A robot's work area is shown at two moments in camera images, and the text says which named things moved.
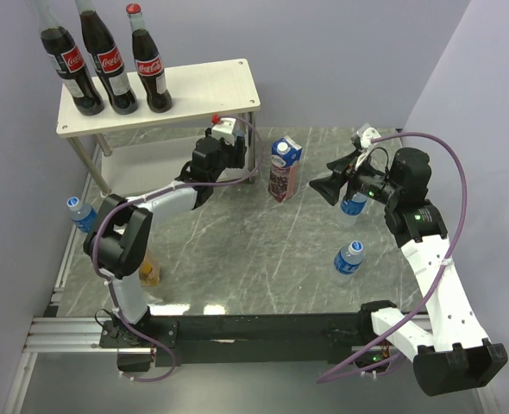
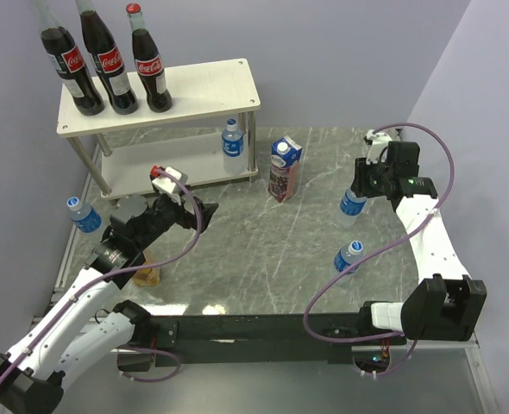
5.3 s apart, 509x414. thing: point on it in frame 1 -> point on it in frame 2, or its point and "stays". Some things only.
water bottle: (350, 210) stays
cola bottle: (108, 57) stays
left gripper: (237, 153) -> (186, 218)
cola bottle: (67, 61) stays
